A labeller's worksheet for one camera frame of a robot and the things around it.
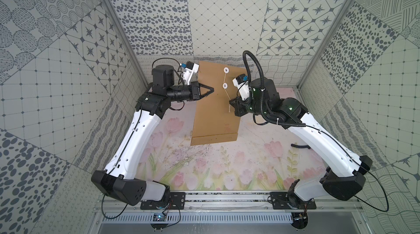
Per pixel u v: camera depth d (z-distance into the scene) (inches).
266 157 34.7
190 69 22.8
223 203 29.6
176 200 28.9
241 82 22.0
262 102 18.4
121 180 14.9
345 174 15.6
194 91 21.5
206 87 24.2
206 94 24.0
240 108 22.6
